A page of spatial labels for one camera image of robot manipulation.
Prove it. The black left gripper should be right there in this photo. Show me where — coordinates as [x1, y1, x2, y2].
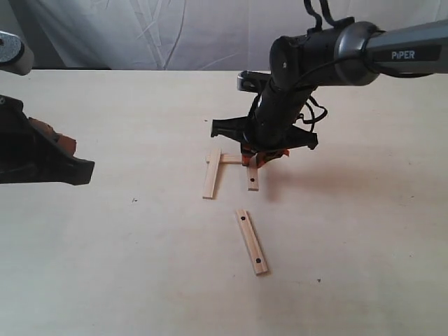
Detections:
[1, 95, 95, 186]

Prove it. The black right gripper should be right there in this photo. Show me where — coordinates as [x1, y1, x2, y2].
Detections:
[211, 80, 318, 169]

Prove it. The wood strip with two magnets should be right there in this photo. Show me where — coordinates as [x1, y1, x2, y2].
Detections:
[236, 209, 269, 276]

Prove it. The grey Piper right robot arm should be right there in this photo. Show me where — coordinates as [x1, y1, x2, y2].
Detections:
[211, 20, 447, 166]

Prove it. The horizontal plain wood strip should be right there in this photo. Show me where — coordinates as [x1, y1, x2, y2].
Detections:
[219, 153, 242, 165]

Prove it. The white backdrop cloth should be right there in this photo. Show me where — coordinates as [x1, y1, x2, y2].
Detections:
[0, 0, 448, 72]

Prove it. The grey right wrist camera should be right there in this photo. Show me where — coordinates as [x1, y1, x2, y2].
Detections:
[237, 70, 271, 94]

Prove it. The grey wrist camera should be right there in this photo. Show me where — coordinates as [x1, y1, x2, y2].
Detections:
[0, 31, 34, 76]
[237, 70, 271, 94]

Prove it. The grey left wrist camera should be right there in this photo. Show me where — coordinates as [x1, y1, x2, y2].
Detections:
[0, 31, 34, 76]

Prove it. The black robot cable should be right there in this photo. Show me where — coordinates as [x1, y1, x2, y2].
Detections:
[302, 0, 354, 36]

